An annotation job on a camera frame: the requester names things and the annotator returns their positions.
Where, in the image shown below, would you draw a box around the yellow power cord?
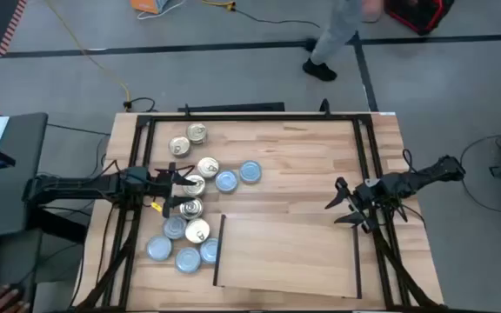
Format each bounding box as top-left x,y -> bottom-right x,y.
43,0 -> 132,102

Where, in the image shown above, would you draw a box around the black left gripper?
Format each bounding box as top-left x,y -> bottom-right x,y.
145,163 -> 198,219

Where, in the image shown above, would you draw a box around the person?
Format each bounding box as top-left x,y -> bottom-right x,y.
302,0 -> 384,83

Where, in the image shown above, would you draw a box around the light wooden shelf black legs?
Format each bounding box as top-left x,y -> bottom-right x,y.
212,212 -> 364,300

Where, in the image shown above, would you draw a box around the orange box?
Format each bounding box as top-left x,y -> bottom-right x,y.
130,0 -> 169,15

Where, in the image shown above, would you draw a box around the black flat bar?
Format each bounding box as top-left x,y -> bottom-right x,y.
177,102 -> 286,114

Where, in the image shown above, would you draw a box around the yellow cable black plug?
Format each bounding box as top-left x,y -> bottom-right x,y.
201,0 -> 237,12

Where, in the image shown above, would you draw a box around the black looped floor cable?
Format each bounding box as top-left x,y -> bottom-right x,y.
459,134 -> 501,214

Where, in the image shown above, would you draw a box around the white cable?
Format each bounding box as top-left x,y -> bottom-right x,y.
136,0 -> 187,21

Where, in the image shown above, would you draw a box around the black computer mouse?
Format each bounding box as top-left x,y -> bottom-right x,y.
4,283 -> 28,301

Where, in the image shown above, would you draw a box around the black cable with plug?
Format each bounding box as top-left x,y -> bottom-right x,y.
123,97 -> 157,113

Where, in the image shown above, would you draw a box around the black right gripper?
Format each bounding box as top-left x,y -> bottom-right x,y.
324,176 -> 387,234

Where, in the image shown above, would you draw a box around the black aluminium table frame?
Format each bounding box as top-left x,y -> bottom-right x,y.
76,98 -> 447,313

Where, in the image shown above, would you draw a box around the red and black equipment box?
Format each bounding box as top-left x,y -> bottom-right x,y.
383,0 -> 455,36

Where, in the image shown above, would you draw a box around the person's hand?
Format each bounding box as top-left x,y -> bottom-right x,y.
0,284 -> 30,313

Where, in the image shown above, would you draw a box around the grey desk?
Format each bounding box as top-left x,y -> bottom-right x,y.
0,111 -> 50,240

